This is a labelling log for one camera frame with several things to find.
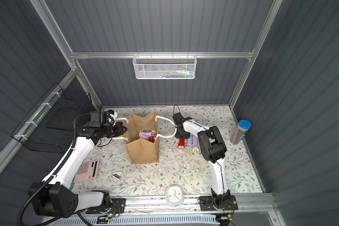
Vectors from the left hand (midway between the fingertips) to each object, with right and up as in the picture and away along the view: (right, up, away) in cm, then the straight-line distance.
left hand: (127, 129), depth 79 cm
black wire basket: (-38, +1, -6) cm, 39 cm away
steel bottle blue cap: (+67, -2, +7) cm, 67 cm away
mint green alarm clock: (+27, -35, -5) cm, 44 cm away
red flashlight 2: (+12, -7, +10) cm, 17 cm away
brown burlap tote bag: (+7, -12, -3) cm, 14 cm away
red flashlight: (+32, -12, +17) cm, 38 cm away
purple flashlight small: (+41, -12, +16) cm, 45 cm away
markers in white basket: (+30, +36, +13) cm, 48 cm away
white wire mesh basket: (+16, +52, +45) cm, 71 cm away
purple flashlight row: (+37, -11, +16) cm, 42 cm away
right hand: (+33, -7, +23) cm, 40 cm away
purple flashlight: (+8, -5, +17) cm, 19 cm away
